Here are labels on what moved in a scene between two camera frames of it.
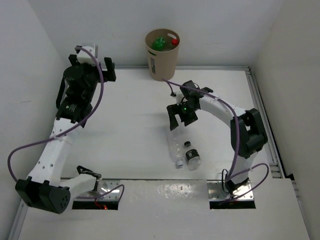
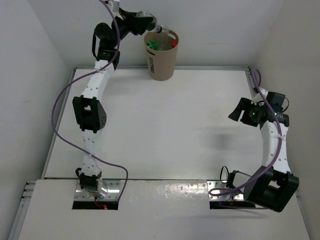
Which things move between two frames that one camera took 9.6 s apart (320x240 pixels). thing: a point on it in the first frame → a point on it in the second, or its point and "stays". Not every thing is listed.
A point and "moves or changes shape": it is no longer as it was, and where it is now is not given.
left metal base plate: (103, 186) stays
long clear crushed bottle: (176, 141) → (164, 44)
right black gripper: (175, 109) → (244, 104)
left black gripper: (108, 75) → (137, 25)
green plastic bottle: (159, 43) moves or changes shape
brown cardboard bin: (162, 45) stays
